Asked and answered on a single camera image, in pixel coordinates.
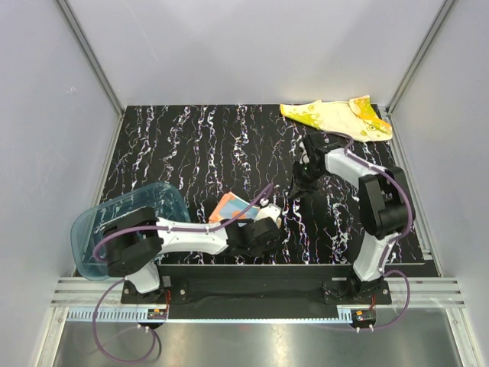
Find right orange connector box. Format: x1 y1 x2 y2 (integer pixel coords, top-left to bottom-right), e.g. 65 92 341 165
352 309 377 327

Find orange polka dot towel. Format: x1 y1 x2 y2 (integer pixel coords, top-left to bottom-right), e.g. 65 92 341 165
209 192 260 223

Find blue transparent plastic bin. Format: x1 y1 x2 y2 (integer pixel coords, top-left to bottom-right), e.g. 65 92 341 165
70 182 190 281

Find left aluminium frame post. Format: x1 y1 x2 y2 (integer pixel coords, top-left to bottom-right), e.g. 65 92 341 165
53 0 125 119

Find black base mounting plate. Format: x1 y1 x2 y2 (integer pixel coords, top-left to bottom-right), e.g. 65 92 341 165
121 265 392 306

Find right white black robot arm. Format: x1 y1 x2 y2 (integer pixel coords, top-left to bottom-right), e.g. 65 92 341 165
289 143 415 303

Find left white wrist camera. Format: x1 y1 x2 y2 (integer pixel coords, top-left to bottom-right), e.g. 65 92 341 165
254 203 282 228

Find aluminium frame post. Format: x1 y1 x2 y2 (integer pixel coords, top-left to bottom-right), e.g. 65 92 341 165
53 0 125 119
385 0 458 117

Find right aluminium frame post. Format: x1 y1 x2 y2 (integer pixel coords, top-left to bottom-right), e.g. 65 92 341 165
385 0 458 117

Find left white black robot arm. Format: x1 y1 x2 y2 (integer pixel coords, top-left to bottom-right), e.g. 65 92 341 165
93 204 281 303

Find black marbled table mat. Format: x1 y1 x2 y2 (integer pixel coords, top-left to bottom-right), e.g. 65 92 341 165
91 104 439 266

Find aluminium front rail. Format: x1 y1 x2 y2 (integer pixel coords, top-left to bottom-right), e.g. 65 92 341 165
50 278 465 324

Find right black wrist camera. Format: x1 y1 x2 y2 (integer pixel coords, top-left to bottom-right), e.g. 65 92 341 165
302 132 345 155

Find left small connector box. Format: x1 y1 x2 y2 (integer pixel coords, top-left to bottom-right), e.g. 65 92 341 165
147 307 168 320

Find yellow cream towel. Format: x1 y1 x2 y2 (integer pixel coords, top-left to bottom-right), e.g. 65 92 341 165
280 95 393 142

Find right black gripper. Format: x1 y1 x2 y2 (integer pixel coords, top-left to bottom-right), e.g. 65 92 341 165
287 161 324 200

